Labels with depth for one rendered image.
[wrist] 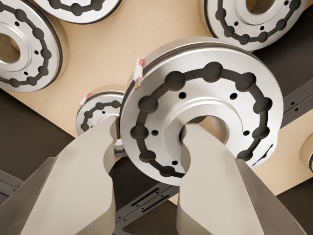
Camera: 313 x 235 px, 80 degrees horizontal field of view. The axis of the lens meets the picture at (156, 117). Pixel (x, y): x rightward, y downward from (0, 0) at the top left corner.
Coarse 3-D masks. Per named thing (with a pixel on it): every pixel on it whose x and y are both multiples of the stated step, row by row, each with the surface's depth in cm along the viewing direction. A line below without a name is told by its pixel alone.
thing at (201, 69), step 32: (160, 64) 10; (192, 64) 10; (224, 64) 10; (256, 64) 10; (128, 96) 10; (160, 96) 11; (192, 96) 10; (224, 96) 11; (256, 96) 11; (128, 128) 11; (160, 128) 11; (256, 128) 12; (160, 160) 13; (256, 160) 13
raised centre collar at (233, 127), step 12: (180, 108) 11; (192, 108) 10; (204, 108) 10; (216, 108) 10; (228, 108) 10; (168, 120) 11; (180, 120) 11; (228, 120) 11; (240, 120) 11; (168, 132) 11; (228, 132) 11; (240, 132) 11; (168, 144) 11; (180, 144) 12; (228, 144) 12; (180, 156) 12
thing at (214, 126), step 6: (204, 120) 15; (210, 120) 14; (216, 120) 13; (204, 126) 14; (210, 126) 14; (216, 126) 13; (222, 126) 12; (210, 132) 13; (216, 132) 13; (222, 132) 12
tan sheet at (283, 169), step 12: (300, 120) 30; (312, 120) 30; (288, 132) 31; (300, 132) 31; (312, 132) 31; (288, 144) 32; (300, 144) 33; (276, 156) 34; (288, 156) 34; (252, 168) 35; (264, 168) 35; (276, 168) 35; (288, 168) 36; (300, 168) 36; (264, 180) 37; (276, 180) 37; (288, 180) 37; (300, 180) 37; (276, 192) 39
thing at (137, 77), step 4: (140, 60) 11; (136, 64) 10; (140, 64) 10; (136, 68) 9; (140, 68) 9; (136, 72) 9; (140, 72) 9; (136, 76) 9; (140, 76) 9; (136, 80) 8; (140, 80) 8; (136, 84) 8; (136, 88) 8
